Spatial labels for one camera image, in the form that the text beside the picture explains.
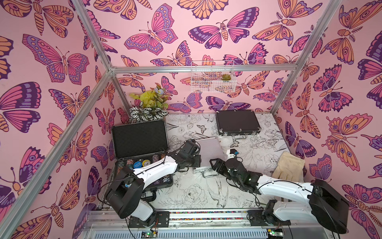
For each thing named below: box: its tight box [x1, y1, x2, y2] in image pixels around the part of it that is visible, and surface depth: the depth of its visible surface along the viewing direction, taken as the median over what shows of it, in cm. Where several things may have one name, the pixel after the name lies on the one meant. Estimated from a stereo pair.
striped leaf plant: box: [129, 106, 169, 122], surface depth 92 cm
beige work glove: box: [271, 151, 305, 183], surface depth 92 cm
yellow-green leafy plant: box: [129, 83, 170, 110], surface depth 102 cm
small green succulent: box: [220, 73, 232, 81], surface depth 95 cm
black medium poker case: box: [215, 110, 262, 136], surface depth 108 cm
